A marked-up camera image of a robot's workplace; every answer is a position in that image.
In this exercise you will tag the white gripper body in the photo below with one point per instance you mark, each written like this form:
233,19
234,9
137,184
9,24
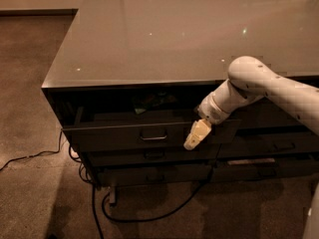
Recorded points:
210,111

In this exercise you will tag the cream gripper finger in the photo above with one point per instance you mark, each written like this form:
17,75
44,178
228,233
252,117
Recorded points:
199,131

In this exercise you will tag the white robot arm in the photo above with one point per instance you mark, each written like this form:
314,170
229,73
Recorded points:
248,81

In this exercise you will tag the dark drawer cabinet counter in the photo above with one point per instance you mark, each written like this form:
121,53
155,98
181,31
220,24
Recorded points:
116,49

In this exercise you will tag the green snack bag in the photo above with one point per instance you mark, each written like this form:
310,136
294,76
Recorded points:
145,102

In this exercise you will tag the dark wall baseboard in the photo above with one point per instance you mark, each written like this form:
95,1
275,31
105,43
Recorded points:
38,12

